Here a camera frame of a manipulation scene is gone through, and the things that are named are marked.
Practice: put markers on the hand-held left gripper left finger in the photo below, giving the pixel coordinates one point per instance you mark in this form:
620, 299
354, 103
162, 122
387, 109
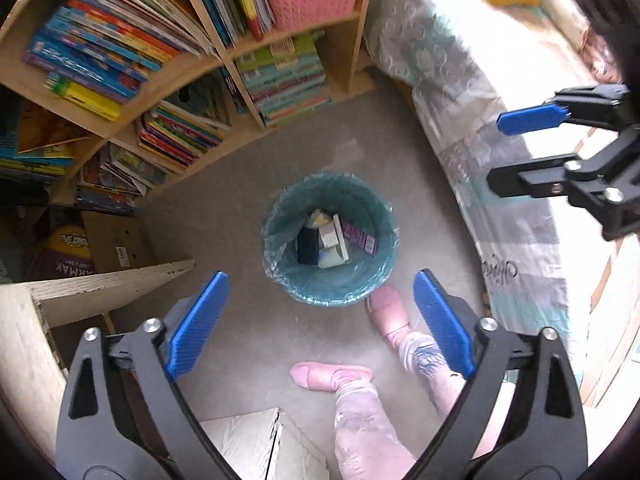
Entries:
197, 325

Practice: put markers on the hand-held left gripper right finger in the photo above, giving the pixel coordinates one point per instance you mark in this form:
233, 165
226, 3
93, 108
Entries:
442, 322

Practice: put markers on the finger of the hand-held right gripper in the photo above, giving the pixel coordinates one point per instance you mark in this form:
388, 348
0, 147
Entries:
530, 177
530, 119

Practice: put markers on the teal trash bin with liner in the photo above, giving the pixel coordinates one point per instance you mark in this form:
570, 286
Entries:
345, 287

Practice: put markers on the purple card package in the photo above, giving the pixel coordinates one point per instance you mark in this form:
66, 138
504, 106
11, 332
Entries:
357, 235

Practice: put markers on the white floral box gold trim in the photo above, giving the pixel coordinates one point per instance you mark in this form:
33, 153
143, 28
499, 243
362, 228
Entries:
332, 258

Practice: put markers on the dark blue embossed box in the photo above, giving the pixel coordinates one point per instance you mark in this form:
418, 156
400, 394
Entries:
307, 246

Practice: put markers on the person's right leg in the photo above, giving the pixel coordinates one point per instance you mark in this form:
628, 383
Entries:
430, 365

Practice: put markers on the person's leg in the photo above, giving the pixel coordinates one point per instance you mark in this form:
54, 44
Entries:
365, 430
430, 365

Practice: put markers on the pink slipper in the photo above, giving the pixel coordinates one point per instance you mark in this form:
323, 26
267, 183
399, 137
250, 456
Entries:
325, 376
387, 310

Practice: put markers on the printed pale blanket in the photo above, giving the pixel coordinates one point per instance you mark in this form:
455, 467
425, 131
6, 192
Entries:
450, 85

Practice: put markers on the brown cardboard box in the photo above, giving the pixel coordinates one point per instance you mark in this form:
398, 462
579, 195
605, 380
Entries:
122, 240

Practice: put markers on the light wooden board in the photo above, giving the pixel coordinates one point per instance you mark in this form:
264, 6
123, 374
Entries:
245, 440

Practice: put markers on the person's left leg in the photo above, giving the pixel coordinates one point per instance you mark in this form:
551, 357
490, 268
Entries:
365, 430

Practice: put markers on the purple yellow snack bag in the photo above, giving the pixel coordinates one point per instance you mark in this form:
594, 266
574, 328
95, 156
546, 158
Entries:
65, 250

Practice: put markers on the stack of colourful books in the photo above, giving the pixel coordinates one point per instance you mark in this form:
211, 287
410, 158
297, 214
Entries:
30, 160
110, 45
180, 135
120, 175

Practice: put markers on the wooden bookshelf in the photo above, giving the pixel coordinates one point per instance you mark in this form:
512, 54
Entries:
345, 55

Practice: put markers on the stack of green teal books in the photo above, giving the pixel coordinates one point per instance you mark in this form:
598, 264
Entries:
285, 80

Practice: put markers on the wooden bed frame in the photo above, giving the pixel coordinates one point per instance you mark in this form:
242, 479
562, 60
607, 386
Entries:
612, 320

